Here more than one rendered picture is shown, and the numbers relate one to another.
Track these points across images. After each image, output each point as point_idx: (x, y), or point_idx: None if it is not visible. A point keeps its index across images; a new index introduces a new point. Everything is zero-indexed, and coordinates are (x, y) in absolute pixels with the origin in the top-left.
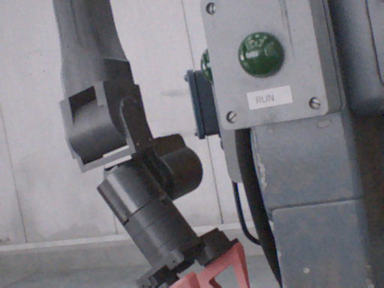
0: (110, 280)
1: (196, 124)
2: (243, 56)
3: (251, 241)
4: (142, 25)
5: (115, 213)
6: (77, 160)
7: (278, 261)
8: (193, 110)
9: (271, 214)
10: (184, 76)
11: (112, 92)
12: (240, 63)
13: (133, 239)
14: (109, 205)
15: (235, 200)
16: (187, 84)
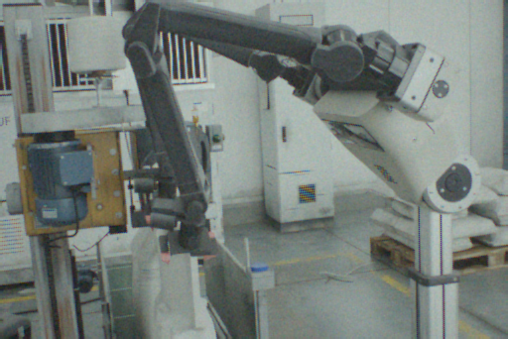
0: None
1: (93, 174)
2: (224, 137)
3: (76, 233)
4: None
5: (176, 188)
6: (173, 171)
7: (209, 182)
8: (93, 168)
9: (83, 216)
10: (90, 153)
11: None
12: (223, 138)
13: (176, 197)
14: (175, 186)
15: (77, 213)
16: (91, 156)
